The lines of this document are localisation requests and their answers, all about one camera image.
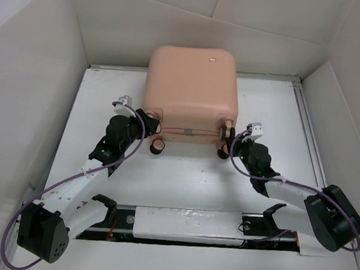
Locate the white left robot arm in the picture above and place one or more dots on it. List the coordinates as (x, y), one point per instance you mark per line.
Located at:
(47, 226)

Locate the pink hard-shell suitcase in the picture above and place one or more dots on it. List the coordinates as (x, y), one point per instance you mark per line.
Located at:
(193, 93)

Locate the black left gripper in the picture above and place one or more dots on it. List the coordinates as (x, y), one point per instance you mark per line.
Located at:
(150, 123)

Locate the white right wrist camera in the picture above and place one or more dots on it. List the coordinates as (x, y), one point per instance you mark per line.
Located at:
(254, 131)

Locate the black base rail with white cover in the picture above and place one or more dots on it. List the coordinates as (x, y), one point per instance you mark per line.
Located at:
(187, 227)

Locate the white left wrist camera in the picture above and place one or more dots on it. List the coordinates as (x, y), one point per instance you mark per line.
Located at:
(119, 106)

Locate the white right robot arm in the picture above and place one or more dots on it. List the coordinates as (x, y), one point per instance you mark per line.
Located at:
(334, 222)

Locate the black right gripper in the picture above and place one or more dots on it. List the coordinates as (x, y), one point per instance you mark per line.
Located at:
(237, 143)

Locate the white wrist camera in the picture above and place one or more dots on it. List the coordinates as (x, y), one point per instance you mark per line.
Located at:
(254, 131)
(119, 106)

